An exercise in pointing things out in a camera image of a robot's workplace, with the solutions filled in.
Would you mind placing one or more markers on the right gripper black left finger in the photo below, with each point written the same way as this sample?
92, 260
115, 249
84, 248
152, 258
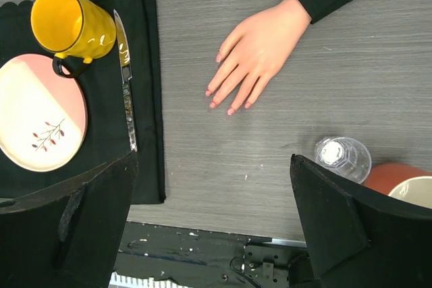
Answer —
68, 235

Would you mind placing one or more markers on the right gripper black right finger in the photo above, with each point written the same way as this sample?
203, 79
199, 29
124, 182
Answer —
357, 237

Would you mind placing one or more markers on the orange ceramic mug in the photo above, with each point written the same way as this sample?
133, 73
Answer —
403, 182

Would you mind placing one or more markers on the clear plastic cup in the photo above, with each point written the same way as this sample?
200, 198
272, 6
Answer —
345, 157

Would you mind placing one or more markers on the pink and cream plate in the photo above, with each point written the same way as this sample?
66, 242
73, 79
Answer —
43, 116

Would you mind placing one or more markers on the yellow enamel mug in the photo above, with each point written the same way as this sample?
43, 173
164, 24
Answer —
76, 31

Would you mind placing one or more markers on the mannequin hand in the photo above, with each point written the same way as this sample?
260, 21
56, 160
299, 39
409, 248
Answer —
255, 51

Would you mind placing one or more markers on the white cable duct strip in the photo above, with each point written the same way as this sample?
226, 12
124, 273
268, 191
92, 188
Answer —
117, 280

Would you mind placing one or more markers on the table knife patterned handle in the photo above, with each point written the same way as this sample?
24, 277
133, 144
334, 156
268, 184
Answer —
126, 76

